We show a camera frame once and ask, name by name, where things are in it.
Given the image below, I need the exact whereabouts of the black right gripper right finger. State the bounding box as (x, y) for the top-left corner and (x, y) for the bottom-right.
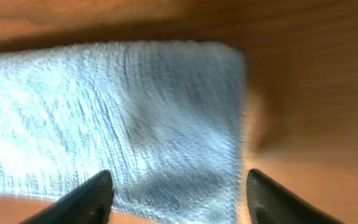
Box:
(246, 169), (341, 224)

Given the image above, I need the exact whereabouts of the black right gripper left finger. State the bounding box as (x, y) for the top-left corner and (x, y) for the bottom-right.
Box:
(23, 170), (114, 224)

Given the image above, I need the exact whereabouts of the blue microfiber cloth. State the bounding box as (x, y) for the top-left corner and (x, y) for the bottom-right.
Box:
(0, 42), (245, 223)

